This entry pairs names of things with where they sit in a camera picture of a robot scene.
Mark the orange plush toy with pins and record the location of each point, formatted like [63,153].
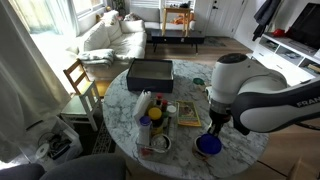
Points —
[181,19]

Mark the grey folded blanket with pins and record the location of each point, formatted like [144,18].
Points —
[96,56]

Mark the grey armchair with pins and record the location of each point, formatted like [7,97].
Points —
[83,168]

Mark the floral sofa pillow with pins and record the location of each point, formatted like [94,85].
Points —
[110,17]

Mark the patterned sofa pillow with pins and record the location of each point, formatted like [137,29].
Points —
[132,16]

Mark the white storage crate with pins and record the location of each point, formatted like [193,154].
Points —
[71,140]

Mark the white tape roll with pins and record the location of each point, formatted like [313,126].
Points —
[42,151]

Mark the navy open cardboard box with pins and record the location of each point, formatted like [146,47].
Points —
[150,75]

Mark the black object on stool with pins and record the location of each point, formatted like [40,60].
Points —
[185,5]

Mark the black television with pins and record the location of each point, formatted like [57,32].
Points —
[308,25]

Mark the patterned floor rug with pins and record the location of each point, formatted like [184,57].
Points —
[103,140]

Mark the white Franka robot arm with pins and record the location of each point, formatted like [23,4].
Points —
[240,76]

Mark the dark hanging jacket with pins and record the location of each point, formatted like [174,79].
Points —
[265,15]

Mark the yellow picture book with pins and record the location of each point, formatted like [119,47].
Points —
[188,113]

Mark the brown cardboard box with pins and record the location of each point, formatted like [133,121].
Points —
[303,170]

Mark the black coffee table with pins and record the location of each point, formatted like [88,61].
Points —
[176,36]

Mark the white sheer curtain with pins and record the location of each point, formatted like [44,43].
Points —
[23,83]

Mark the blue bowl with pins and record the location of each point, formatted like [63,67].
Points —
[209,144]

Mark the green round lid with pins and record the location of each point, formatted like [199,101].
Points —
[198,81]

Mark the white bottle blue cap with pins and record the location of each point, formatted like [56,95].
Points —
[144,130]

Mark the small white chair green seat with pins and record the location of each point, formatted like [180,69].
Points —
[80,105]

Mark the grey door mat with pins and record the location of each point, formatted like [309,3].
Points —
[213,41]

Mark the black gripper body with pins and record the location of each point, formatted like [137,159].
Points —
[219,119]

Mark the yellow lid jar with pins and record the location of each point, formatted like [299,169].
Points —
[155,115]

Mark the white door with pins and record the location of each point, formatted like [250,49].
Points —
[223,16]

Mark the wooden chair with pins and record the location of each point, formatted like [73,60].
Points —
[78,75]

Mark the white window frame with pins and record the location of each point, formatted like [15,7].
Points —
[81,13]

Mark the green house plant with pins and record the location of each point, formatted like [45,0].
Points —
[119,6]

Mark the white plastic bottle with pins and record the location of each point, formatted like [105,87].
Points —
[141,105]

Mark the red cap sauce bottle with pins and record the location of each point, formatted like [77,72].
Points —
[164,105]
[159,98]

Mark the white sectional sofa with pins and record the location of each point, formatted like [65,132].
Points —
[126,40]

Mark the white TV stand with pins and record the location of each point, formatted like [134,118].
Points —
[266,55]

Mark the red round object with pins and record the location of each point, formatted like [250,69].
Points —
[278,32]

